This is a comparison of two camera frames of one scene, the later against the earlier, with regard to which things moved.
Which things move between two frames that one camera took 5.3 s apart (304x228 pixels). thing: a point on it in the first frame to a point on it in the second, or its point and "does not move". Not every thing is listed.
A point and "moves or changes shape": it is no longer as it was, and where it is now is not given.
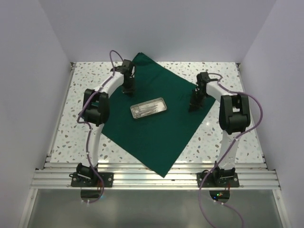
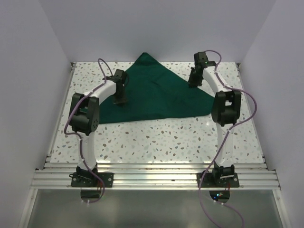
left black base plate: (107, 177) does not move
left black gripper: (129, 92) to (120, 101)
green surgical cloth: (159, 140) moves or changes shape
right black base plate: (222, 196) does not move
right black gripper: (194, 105) to (192, 83)
